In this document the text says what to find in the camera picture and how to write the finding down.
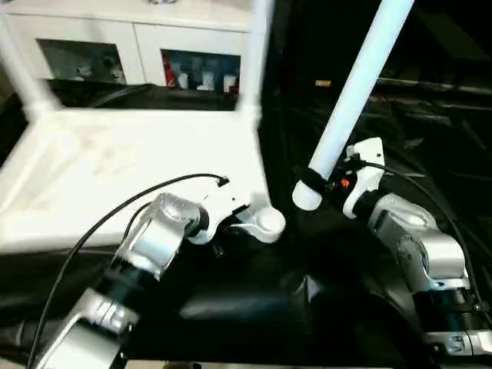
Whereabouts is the grey metal rod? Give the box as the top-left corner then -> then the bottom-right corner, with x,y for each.
378,78 -> 492,98

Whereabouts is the white plastic table leg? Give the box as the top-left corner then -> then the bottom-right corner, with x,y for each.
0,15 -> 63,113
237,0 -> 276,113
291,0 -> 417,211

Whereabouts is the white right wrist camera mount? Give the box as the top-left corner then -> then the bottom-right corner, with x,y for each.
341,137 -> 386,220

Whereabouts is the white plastic table top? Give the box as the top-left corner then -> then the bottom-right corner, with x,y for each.
0,106 -> 287,258

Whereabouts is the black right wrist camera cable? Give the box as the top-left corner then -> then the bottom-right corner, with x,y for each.
356,160 -> 484,307

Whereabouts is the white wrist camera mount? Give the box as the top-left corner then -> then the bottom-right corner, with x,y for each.
187,178 -> 259,246
341,137 -> 386,220

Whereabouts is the white printed mug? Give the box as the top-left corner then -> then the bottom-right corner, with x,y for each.
198,68 -> 217,91

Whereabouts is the black work mat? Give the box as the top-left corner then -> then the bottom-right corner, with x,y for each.
0,78 -> 492,364

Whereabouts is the white sideboard with glass doors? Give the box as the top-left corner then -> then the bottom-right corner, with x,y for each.
0,0 -> 270,95

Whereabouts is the black backdrop cloth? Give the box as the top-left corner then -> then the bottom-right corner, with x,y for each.
264,0 -> 492,105

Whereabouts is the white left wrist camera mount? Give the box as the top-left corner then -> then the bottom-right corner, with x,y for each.
187,178 -> 259,246

